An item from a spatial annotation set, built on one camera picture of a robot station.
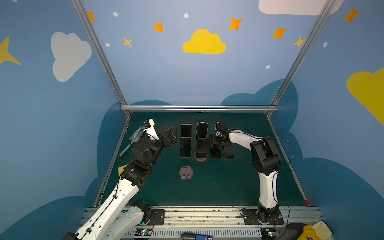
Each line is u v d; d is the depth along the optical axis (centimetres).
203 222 73
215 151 102
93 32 77
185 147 107
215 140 93
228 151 102
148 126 58
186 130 96
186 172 88
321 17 73
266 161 56
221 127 84
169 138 61
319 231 69
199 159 96
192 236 65
